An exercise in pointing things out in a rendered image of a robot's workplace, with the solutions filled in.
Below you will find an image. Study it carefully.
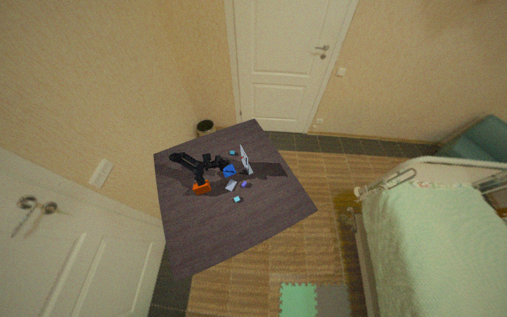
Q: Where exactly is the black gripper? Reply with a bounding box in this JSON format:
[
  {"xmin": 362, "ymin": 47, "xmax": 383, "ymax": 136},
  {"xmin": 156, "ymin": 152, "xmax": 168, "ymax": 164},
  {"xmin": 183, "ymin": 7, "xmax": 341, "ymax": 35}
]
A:
[{"xmin": 212, "ymin": 155, "xmax": 230, "ymax": 171}]

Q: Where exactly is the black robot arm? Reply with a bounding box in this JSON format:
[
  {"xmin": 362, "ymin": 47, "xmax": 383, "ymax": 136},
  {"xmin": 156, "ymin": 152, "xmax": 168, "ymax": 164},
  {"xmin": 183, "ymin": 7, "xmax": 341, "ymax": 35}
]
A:
[{"xmin": 169, "ymin": 152, "xmax": 213, "ymax": 186}]

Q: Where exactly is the blue square mat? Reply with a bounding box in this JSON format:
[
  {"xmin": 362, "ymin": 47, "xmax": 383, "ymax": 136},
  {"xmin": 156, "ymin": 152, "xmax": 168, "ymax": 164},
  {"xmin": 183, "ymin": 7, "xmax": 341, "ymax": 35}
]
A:
[{"xmin": 222, "ymin": 164, "xmax": 236, "ymax": 178}]

